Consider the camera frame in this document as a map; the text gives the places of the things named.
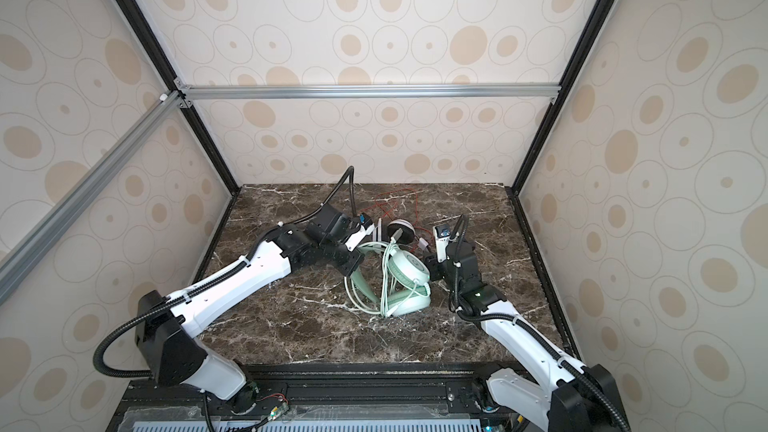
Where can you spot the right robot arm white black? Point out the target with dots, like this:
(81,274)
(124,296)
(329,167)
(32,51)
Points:
(528,342)

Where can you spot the left slanted aluminium frame bar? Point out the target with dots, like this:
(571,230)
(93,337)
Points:
(37,243)

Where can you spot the horizontal aluminium frame bar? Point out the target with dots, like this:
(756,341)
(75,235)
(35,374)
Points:
(371,91)

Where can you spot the mint green headphones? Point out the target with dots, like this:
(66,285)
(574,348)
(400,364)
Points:
(405,283)

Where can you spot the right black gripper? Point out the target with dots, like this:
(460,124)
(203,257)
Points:
(434,268)

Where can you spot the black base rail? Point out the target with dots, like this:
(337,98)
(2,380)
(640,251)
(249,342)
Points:
(381,397)

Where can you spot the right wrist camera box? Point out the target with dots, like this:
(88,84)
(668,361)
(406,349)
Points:
(444,235)

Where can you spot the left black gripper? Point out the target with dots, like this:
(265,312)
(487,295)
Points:
(356,259)

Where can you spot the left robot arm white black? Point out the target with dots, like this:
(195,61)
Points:
(168,330)

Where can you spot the white black headphones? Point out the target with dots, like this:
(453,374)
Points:
(406,235)

